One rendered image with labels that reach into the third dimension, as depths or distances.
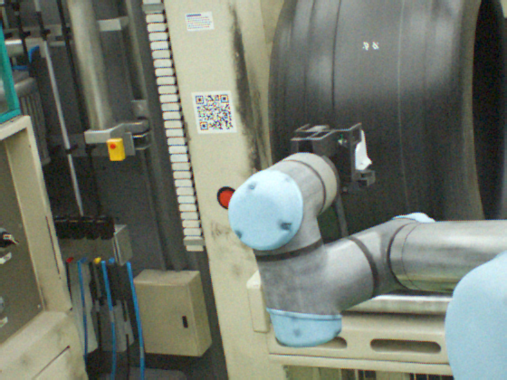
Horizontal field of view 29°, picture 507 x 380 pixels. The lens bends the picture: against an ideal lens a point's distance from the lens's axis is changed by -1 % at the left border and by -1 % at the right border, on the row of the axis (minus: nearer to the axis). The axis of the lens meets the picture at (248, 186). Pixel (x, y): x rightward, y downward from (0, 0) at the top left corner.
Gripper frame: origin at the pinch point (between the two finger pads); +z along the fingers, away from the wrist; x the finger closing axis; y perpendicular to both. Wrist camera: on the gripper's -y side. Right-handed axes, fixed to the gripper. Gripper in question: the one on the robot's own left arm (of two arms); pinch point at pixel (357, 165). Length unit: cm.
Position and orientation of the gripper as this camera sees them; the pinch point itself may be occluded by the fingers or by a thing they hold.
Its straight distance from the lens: 133.3
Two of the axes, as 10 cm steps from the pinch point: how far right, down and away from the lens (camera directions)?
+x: -9.2, -0.1, 3.9
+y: -0.8, -9.7, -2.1
